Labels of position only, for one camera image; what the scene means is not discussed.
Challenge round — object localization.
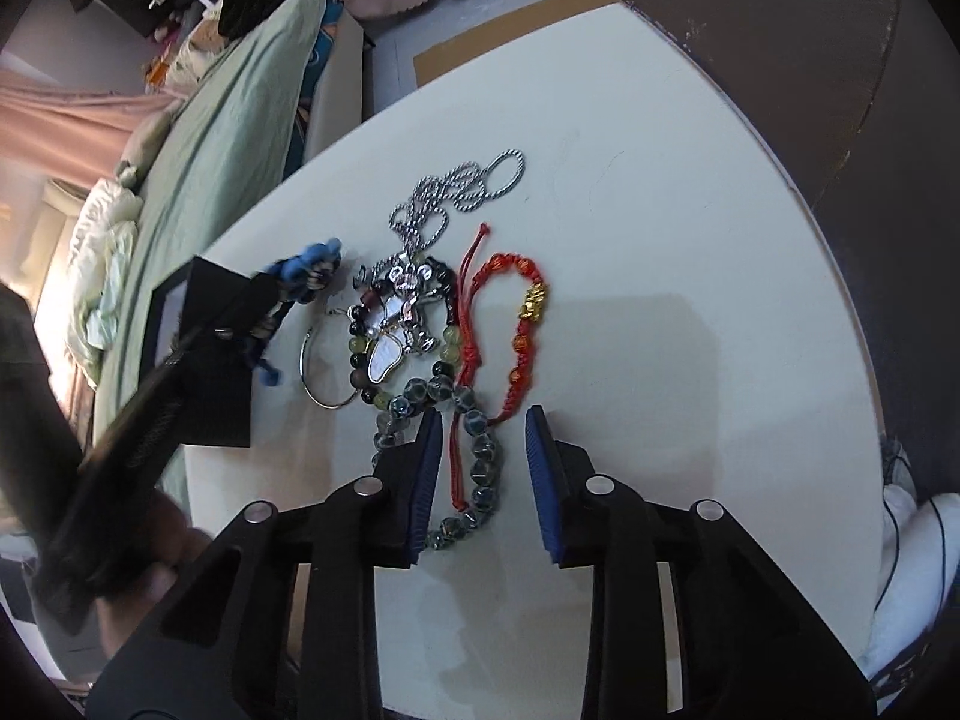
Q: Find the grey glass bead bracelet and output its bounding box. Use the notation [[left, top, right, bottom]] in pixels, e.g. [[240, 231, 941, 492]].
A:
[[371, 379, 505, 552]]

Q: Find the blue knotted cord bracelet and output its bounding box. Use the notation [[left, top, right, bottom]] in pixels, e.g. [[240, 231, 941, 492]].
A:
[[251, 236, 346, 389]]

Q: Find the person's left hand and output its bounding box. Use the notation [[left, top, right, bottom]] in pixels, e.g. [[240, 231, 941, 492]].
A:
[[97, 499, 215, 661]]

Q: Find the dark and green bead bracelet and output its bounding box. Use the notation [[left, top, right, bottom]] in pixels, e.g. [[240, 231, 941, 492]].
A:
[[349, 259, 462, 410]]

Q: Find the printed cream pillow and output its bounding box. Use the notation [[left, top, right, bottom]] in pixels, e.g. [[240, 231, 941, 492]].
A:
[[161, 11, 248, 91]]

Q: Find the thin red string bracelet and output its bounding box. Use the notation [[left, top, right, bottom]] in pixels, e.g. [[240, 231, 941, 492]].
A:
[[448, 409, 472, 515]]

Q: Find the silver ball chain necklace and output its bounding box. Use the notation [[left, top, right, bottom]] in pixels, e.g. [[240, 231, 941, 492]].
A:
[[375, 150, 526, 357]]

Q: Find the white butterfly shell pendant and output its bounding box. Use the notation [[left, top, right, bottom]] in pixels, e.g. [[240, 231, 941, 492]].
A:
[[367, 300, 415, 392]]

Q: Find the pink curtain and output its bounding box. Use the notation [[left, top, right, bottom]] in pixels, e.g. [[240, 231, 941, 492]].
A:
[[0, 64, 188, 196]]

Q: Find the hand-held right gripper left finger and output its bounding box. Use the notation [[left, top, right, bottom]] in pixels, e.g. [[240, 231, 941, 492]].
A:
[[82, 409, 445, 720]]

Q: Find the grey pillow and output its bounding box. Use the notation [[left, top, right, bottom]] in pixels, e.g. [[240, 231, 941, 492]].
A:
[[120, 111, 182, 175]]

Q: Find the white duvet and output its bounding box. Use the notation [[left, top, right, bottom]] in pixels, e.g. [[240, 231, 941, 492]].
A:
[[64, 176, 143, 387]]

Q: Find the white bed frame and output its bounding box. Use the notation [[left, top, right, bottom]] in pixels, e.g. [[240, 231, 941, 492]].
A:
[[285, 15, 376, 181]]

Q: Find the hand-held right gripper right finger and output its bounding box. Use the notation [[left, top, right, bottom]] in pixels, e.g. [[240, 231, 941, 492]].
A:
[[525, 405, 878, 720]]

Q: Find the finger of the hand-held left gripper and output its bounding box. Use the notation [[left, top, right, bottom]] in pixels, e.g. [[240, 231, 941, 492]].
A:
[[79, 270, 284, 500]]

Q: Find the pale blue cloth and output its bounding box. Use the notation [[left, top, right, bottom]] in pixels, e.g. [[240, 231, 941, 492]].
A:
[[82, 240, 137, 350]]

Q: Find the white cloth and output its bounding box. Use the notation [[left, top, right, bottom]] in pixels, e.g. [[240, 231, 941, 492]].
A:
[[859, 435, 960, 682]]

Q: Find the black jewelry box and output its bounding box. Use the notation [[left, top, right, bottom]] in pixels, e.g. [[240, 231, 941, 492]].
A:
[[148, 255, 260, 451]]

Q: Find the black garment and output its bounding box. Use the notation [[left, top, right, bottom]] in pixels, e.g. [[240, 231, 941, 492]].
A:
[[216, 0, 301, 44]]

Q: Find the silver bangle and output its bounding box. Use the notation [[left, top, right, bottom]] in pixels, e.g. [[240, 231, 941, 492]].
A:
[[300, 306, 362, 410]]

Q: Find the green bed blanket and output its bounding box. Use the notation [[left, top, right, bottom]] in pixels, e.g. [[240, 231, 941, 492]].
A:
[[90, 0, 331, 481]]

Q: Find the flat cardboard sheet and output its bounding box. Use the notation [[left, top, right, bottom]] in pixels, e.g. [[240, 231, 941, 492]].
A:
[[412, 0, 623, 95]]

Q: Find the red braided bracelet gold charm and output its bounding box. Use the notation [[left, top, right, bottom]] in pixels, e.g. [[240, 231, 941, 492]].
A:
[[454, 221, 554, 422]]

